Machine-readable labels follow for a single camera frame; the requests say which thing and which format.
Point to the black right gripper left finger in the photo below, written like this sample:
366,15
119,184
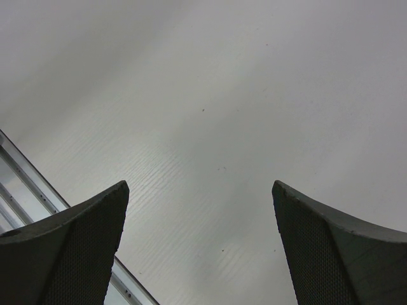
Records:
66,258

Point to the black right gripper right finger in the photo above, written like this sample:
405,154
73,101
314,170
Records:
336,258

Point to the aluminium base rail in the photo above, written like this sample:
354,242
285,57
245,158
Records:
27,197

